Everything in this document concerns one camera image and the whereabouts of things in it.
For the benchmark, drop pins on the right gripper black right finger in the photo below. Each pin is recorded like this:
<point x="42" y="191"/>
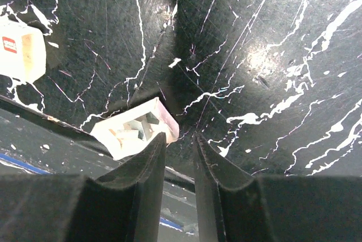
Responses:
<point x="233" y="205"/>

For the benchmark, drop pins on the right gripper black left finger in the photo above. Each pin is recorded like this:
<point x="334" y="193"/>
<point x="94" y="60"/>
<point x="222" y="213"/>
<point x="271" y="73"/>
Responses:
<point x="122" y="205"/>

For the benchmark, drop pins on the white staple box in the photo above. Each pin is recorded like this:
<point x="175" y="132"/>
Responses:
<point x="23" y="51"/>

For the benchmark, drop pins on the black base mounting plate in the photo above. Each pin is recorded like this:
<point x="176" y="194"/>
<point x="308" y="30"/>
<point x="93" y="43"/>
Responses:
<point x="32" y="143"/>

